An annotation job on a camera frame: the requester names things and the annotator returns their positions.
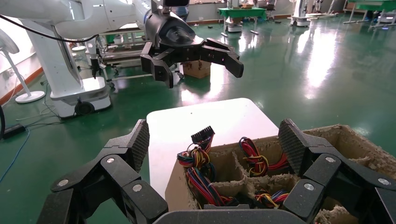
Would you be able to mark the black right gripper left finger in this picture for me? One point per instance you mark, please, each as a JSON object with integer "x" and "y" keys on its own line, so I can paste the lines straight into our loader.
{"x": 102, "y": 185}

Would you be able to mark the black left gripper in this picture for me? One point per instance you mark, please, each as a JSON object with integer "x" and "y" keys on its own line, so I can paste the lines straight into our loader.
{"x": 173, "y": 34}

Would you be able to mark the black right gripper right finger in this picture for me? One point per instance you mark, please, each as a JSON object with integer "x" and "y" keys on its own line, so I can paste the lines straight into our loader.
{"x": 349, "y": 176}

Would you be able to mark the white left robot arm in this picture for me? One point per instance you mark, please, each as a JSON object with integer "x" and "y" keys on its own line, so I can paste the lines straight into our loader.
{"x": 77, "y": 15}

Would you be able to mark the small brown cardboard box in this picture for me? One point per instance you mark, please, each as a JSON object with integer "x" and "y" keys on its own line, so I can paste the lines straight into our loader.
{"x": 196, "y": 69}

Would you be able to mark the brown divided cardboard box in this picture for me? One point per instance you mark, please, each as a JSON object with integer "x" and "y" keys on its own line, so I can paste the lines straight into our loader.
{"x": 349, "y": 142}

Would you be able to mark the white machine base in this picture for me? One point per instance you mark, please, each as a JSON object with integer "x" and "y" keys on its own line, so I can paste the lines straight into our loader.
{"x": 233, "y": 26}
{"x": 300, "y": 18}

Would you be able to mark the green cloth table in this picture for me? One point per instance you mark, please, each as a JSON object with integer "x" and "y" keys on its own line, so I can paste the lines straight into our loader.
{"x": 241, "y": 13}

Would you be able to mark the black power adapter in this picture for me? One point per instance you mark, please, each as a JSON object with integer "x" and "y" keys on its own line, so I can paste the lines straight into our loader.
{"x": 14, "y": 130}

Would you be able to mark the white standing fan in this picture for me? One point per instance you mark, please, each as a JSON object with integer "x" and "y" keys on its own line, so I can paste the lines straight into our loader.
{"x": 29, "y": 96}

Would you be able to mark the white robot column with base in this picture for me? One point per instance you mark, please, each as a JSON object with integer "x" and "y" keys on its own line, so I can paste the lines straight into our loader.
{"x": 62, "y": 68}

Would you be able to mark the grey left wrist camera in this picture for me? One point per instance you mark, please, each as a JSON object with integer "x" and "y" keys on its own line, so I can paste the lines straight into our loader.
{"x": 176, "y": 2}

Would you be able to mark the metal frame cart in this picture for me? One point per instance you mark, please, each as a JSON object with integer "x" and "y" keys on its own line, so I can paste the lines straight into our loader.
{"x": 123, "y": 55}

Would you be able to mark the green table with metal frame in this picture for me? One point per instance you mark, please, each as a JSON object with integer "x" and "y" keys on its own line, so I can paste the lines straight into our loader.
{"x": 376, "y": 5}

